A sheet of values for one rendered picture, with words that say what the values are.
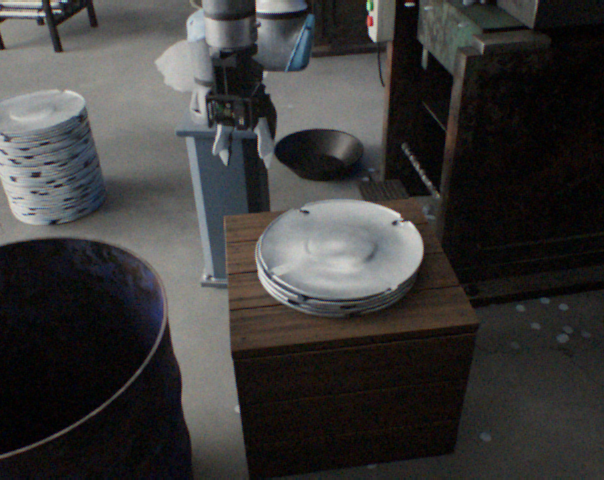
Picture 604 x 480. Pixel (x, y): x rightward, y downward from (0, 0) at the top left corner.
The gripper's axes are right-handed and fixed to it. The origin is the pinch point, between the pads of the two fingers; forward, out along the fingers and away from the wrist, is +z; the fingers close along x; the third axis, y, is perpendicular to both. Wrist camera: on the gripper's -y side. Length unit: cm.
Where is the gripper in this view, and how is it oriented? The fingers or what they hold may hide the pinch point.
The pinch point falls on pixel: (247, 157)
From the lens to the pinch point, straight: 105.1
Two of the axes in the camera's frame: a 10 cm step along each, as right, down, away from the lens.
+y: -1.9, 5.8, -7.9
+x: 9.8, 0.9, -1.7
